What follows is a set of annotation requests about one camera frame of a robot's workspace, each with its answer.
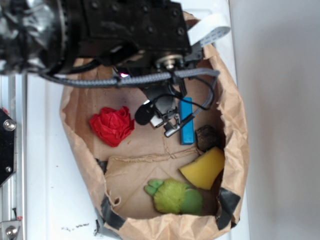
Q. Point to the blue rectangular block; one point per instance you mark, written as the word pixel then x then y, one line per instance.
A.
pixel 187 132

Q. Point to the dark brown rock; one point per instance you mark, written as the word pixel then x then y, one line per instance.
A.
pixel 207 138

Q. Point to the brown paper bag tray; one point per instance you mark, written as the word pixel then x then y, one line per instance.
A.
pixel 115 176

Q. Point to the green plush toy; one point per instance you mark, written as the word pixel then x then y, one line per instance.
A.
pixel 171 196

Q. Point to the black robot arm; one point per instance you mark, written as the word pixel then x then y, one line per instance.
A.
pixel 104 44

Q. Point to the yellow sponge piece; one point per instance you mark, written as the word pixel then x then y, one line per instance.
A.
pixel 204 170

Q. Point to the aluminium frame rail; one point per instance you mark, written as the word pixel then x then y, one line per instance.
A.
pixel 13 99

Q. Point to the black metal bracket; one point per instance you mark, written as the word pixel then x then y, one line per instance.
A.
pixel 7 147

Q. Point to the crumpled red paper ball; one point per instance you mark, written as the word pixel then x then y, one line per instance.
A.
pixel 112 126

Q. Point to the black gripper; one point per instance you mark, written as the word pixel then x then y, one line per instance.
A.
pixel 161 109

